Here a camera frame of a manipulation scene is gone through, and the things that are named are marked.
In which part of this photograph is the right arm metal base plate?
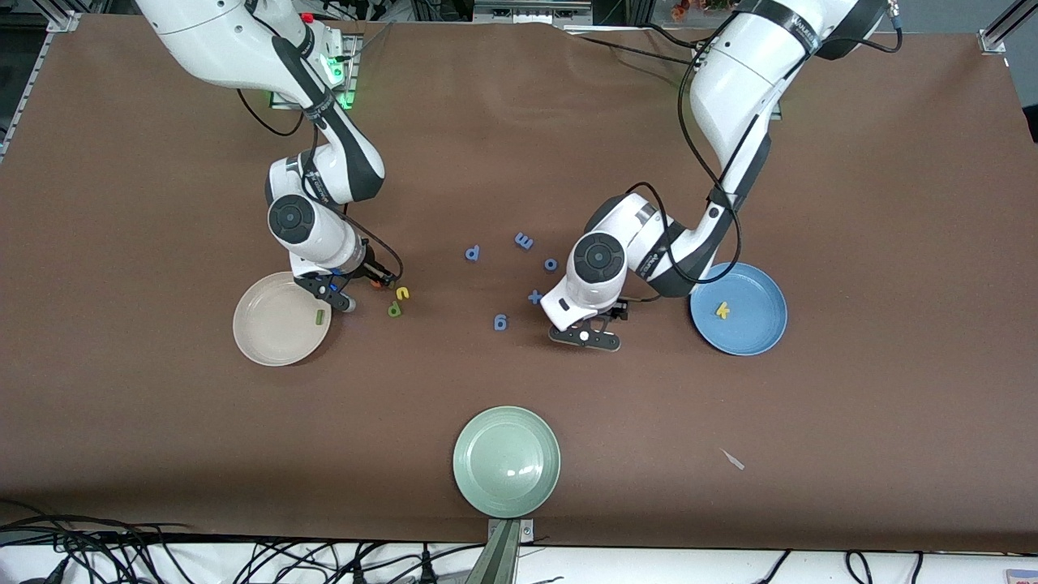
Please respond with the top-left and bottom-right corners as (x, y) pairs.
(269, 32), (362, 111)

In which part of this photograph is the aluminium table frame rail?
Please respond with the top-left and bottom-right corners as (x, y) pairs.
(0, 10), (82, 159)
(977, 0), (1038, 56)

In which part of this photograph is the blue round plate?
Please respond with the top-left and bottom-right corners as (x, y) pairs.
(689, 261), (788, 357)

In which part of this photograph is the long black right arm cable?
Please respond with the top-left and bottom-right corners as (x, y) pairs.
(235, 88), (309, 137)

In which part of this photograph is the aluminium camera post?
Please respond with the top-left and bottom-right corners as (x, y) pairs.
(464, 517), (536, 584)

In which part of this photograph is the green round plate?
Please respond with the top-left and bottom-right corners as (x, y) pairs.
(453, 406), (562, 519)

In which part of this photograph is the black cable tangle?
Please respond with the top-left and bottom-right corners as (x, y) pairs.
(0, 499), (195, 584)
(235, 537), (487, 584)

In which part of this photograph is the grey metal frame box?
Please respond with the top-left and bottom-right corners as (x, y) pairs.
(473, 0), (594, 25)

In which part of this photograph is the beige round plate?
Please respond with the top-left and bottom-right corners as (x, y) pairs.
(233, 272), (332, 367)

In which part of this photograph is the brown table cover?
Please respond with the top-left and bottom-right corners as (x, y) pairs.
(0, 12), (1038, 556)

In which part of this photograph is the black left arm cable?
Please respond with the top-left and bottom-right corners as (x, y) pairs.
(628, 32), (812, 305)

